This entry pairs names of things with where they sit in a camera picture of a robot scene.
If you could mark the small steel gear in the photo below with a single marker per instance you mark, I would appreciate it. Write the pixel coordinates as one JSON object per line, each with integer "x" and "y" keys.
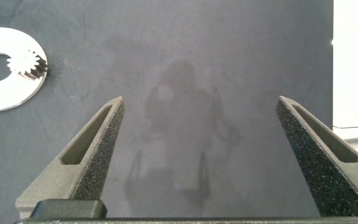
{"x": 31, "y": 64}

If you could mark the round white pin plate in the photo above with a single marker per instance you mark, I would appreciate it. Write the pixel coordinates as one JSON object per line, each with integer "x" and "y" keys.
{"x": 11, "y": 93}

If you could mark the dark mat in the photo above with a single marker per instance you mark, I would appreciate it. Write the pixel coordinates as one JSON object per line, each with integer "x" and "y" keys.
{"x": 197, "y": 46}

